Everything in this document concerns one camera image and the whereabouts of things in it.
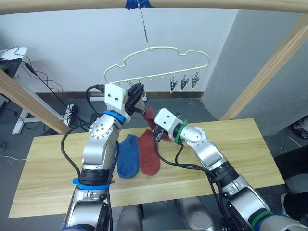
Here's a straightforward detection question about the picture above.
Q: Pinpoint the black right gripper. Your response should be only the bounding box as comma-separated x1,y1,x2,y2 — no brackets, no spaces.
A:
154,125,167,142

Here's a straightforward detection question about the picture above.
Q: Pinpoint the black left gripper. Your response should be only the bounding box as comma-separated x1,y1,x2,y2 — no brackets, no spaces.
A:
124,83,147,116

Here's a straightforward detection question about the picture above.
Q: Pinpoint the metal hanger clip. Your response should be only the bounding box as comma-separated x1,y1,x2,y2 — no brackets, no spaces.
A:
180,73,190,91
169,75,178,94
192,70,202,90
133,83,148,114

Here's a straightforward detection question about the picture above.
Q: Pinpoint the red sock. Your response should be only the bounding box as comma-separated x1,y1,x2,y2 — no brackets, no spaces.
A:
137,129,161,176
143,105,171,142

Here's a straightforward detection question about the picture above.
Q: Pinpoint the cream plastic clip hanger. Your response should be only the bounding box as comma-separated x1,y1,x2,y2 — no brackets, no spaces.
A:
103,0,209,87

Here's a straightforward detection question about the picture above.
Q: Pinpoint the blue sock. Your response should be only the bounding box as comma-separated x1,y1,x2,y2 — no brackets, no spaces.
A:
117,134,140,179

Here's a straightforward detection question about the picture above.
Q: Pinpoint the white power strip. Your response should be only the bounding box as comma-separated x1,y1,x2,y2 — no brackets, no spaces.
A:
63,103,81,122

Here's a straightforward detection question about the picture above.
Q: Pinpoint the grey rounded shape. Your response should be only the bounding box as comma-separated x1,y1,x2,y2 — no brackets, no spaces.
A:
117,204,145,231
175,196,215,231

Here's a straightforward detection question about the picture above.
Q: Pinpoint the blue tape strip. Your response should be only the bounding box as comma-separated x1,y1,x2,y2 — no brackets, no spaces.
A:
124,0,153,10

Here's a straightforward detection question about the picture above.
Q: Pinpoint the white desk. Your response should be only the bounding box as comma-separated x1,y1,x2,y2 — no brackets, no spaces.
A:
0,47,37,135

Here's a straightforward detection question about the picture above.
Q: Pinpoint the dark clothed person leg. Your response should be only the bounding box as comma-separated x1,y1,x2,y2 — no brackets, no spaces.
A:
274,144,308,193

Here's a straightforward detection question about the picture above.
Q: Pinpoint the black and white sneaker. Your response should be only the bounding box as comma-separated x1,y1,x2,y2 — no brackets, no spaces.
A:
280,192,308,222

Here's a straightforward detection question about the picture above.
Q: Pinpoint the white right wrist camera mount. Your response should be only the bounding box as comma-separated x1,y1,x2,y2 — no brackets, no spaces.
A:
154,108,183,141

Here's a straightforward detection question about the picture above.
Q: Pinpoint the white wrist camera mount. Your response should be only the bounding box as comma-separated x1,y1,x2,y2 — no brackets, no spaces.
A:
154,108,183,141
103,83,132,121

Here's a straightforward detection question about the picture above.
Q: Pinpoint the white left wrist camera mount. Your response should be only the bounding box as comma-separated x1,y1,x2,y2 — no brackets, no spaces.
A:
103,83,132,121

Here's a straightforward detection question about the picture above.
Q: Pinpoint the dark wall baseboard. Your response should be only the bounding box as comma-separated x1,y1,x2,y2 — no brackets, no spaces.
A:
36,90,205,100

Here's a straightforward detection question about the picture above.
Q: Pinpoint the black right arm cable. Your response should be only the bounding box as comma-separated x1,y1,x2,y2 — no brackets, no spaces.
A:
154,137,231,231

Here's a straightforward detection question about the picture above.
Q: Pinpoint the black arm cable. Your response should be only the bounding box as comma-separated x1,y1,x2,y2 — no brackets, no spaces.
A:
154,137,231,231
61,83,115,231

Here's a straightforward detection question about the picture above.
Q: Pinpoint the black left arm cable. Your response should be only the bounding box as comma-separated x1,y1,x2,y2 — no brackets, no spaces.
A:
61,83,115,231

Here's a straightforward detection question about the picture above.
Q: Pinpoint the black power adapter cable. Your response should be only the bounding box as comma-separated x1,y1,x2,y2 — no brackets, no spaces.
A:
14,47,73,114

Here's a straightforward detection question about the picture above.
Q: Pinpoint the wooden frame crossbeam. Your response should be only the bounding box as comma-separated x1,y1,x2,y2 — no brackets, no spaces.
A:
0,0,308,16

